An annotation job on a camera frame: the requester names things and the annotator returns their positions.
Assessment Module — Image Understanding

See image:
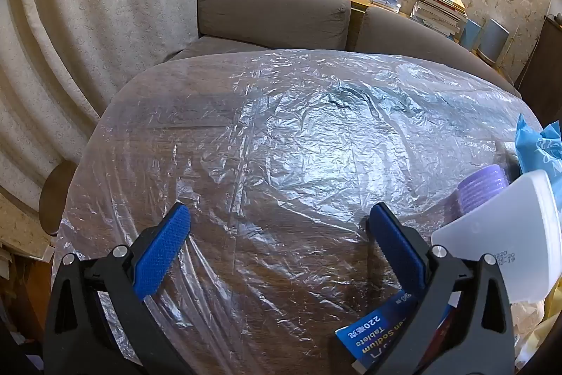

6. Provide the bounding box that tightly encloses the dark wooden cabinet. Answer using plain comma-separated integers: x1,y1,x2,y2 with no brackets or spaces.
516,15,562,125

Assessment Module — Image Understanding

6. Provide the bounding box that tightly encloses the stack of books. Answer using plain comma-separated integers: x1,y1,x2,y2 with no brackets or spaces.
410,0,468,37

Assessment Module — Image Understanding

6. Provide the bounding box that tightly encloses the blue wet wipes pack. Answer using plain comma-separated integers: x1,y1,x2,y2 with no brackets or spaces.
514,114,562,182

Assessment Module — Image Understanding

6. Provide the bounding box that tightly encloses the purple hair roller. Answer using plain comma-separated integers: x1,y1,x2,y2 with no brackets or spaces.
458,164,515,222

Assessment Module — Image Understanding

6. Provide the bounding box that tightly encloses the blue white medicine box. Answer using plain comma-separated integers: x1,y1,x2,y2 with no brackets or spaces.
334,289,457,375

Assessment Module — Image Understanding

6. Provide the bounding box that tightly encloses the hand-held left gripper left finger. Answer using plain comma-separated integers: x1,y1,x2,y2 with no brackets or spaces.
44,201,194,375

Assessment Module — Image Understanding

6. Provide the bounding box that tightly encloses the clear plastic table cover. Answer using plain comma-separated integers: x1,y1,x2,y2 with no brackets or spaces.
53,47,545,375

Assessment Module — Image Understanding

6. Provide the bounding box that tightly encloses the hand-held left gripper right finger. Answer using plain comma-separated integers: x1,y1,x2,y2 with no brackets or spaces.
366,201,516,375

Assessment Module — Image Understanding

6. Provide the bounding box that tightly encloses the tall white box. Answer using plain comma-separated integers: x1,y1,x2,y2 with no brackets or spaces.
430,170,562,303

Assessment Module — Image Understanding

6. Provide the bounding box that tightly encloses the beige patterned curtain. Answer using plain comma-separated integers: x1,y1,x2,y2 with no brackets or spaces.
0,0,224,235

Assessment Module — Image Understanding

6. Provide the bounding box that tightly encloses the small grey cylinder speaker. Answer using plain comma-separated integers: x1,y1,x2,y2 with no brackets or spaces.
459,18,483,51

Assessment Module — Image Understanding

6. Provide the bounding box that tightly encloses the large grey cylinder speaker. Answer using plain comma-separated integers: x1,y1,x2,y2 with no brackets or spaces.
476,18,510,62

